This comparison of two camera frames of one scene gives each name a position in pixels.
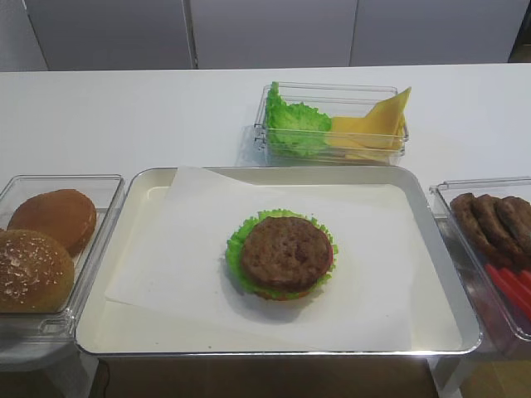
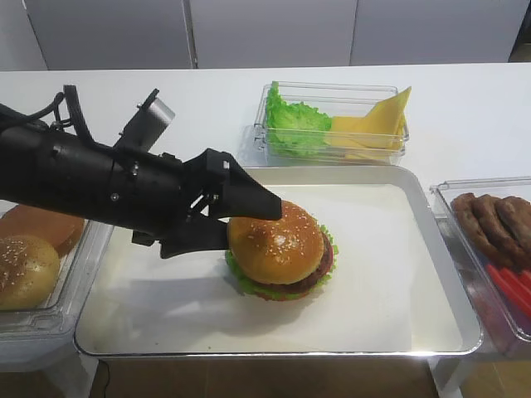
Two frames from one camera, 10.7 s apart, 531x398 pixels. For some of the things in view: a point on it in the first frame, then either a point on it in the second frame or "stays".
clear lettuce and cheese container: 314,123 stays
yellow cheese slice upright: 383,128 stays
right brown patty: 516,215 stays
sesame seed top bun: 36,273 to 280,250
